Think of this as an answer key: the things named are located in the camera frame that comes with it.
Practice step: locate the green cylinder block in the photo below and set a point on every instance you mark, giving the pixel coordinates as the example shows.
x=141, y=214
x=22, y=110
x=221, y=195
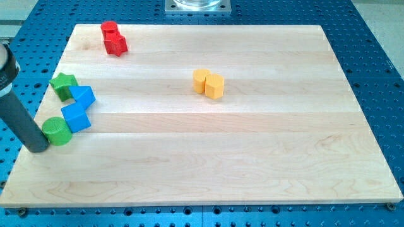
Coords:
x=57, y=131

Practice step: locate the red cylinder block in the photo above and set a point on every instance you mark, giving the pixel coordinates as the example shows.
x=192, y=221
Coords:
x=109, y=30

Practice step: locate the light wooden board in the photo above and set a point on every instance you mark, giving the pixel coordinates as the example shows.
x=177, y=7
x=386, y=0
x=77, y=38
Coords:
x=287, y=130

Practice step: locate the yellow hexagon block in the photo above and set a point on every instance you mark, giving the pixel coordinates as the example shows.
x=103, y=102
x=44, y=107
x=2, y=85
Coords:
x=214, y=86

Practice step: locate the blue triangle block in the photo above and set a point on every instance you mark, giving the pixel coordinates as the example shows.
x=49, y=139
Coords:
x=83, y=95

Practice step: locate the red star block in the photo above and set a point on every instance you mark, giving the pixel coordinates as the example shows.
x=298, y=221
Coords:
x=115, y=44

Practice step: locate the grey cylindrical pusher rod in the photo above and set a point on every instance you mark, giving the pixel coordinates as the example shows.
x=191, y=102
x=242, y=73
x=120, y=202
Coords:
x=19, y=120

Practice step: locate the board clamp screw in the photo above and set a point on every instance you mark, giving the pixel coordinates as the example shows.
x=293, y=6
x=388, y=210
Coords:
x=22, y=212
x=390, y=206

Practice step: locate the green star block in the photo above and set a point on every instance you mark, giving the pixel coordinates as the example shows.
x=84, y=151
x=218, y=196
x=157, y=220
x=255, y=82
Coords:
x=61, y=84

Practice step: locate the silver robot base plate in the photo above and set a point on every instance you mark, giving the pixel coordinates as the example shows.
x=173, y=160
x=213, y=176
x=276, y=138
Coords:
x=178, y=7

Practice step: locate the blue cube block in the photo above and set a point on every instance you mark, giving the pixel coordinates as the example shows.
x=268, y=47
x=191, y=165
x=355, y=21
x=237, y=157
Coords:
x=75, y=117

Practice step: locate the right board clamp screw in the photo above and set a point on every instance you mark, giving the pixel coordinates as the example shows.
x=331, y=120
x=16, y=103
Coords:
x=390, y=206

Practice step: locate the yellow heart block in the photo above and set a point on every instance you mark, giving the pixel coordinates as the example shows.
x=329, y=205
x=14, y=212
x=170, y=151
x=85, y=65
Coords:
x=199, y=79

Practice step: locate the left board clamp screw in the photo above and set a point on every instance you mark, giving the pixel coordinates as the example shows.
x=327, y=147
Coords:
x=22, y=212

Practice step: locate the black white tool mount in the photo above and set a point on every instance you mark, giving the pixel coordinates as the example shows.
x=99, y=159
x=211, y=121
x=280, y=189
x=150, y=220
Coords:
x=9, y=69

